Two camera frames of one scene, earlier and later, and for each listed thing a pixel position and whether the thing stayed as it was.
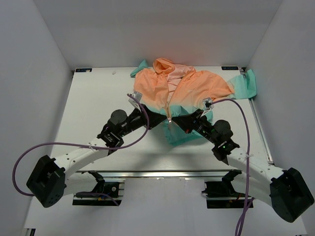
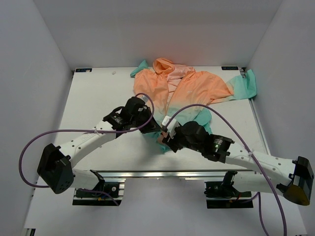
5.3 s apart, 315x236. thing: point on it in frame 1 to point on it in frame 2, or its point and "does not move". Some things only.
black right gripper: x=187 y=122 to x=171 y=141
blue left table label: x=83 y=70 does not move
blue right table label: x=230 y=68 does not move
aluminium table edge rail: x=162 y=175 does not move
